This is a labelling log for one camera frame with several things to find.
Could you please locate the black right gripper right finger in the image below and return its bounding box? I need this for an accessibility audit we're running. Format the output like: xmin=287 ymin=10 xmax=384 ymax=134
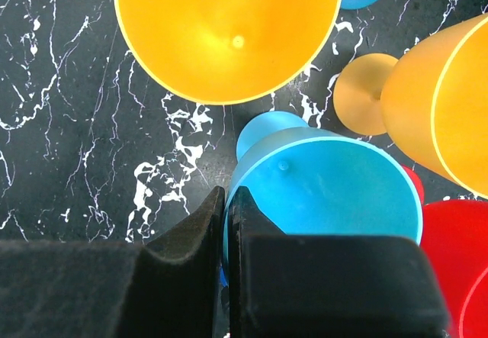
xmin=227 ymin=187 xmax=450 ymax=337

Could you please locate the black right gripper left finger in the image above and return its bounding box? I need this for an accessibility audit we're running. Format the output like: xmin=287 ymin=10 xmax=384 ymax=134
xmin=1 ymin=187 xmax=225 ymax=337

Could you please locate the red wine glass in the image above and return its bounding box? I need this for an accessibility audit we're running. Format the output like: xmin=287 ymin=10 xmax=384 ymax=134
xmin=400 ymin=164 xmax=488 ymax=338

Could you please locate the yellow wine glass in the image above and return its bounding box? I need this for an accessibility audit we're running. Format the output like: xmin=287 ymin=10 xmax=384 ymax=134
xmin=332 ymin=14 xmax=487 ymax=198

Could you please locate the orange-yellow wine glass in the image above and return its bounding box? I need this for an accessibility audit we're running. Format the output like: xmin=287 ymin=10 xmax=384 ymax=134
xmin=114 ymin=0 xmax=341 ymax=105

